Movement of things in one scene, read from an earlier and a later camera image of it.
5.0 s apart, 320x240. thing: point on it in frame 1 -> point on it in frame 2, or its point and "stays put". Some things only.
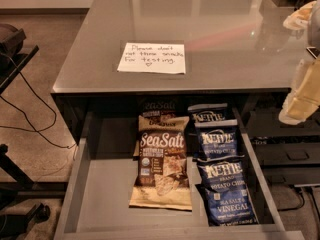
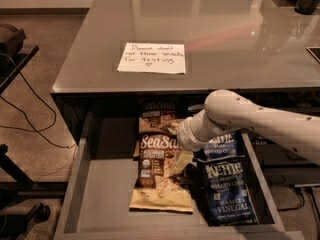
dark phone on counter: [313, 51] stays put
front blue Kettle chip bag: [228, 198] stays put
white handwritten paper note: [154, 57] stays put
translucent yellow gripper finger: [299, 20] -> [195, 132]
